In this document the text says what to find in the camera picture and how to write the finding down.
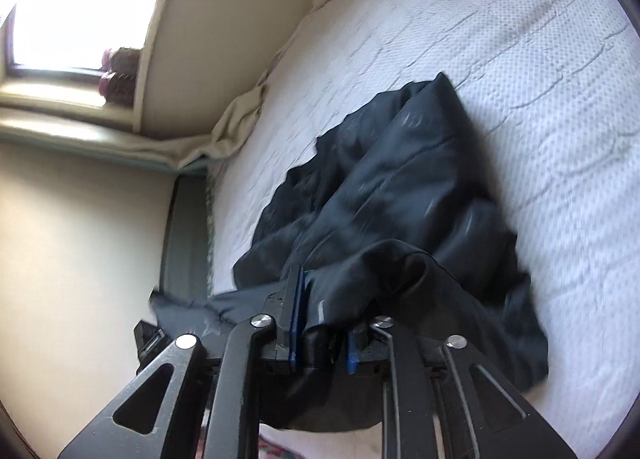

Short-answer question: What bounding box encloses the grey bed frame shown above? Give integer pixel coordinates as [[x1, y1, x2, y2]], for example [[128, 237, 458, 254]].
[[159, 174, 217, 301]]

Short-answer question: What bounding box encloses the window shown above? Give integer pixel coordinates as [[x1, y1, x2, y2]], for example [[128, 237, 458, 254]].
[[0, 0, 187, 76]]

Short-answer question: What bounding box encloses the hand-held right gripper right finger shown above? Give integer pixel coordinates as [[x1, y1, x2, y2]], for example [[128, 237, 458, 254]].
[[346, 315, 577, 459]]

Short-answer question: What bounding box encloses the white quilted bedspread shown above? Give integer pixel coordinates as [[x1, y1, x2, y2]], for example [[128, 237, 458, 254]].
[[204, 0, 637, 459]]

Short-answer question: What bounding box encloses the dark jar with pink lid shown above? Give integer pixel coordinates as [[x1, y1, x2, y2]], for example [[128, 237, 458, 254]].
[[98, 70, 139, 102], [101, 46, 142, 74]]

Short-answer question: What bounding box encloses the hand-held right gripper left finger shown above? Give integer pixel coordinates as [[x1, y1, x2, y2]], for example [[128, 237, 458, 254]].
[[57, 266, 307, 459]]

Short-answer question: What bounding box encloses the white window sill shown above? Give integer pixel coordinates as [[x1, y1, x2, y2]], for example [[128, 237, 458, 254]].
[[0, 68, 151, 137]]

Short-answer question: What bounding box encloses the black button-front jacket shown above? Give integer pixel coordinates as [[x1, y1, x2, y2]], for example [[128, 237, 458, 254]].
[[149, 71, 551, 433]]

